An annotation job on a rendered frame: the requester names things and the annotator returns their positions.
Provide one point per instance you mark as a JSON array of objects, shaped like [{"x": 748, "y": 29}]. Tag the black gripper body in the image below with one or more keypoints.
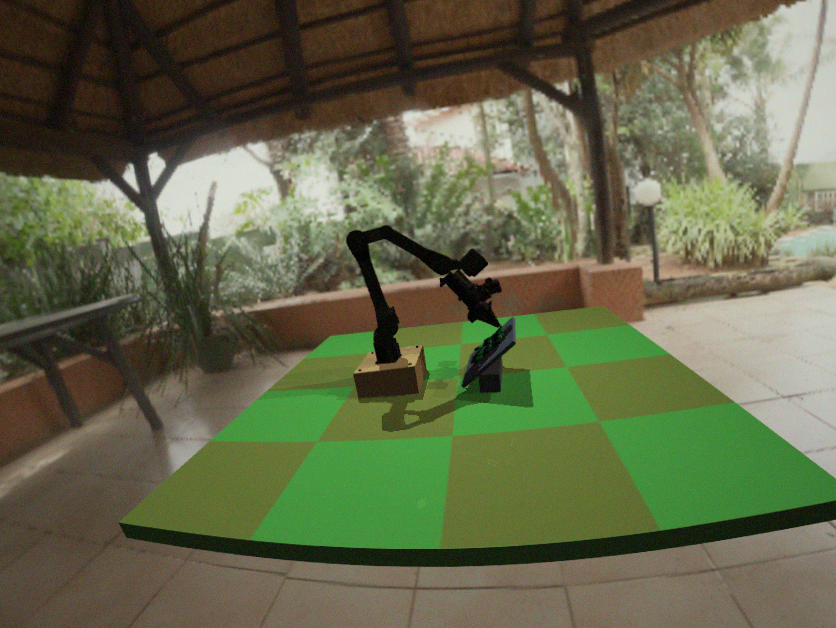
[{"x": 471, "y": 296}]

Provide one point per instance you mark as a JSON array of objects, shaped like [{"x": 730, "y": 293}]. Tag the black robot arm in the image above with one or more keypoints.
[{"x": 386, "y": 348}]

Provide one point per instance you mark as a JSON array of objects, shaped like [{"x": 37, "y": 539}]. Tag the grey switch panel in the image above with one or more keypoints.
[{"x": 486, "y": 362}]

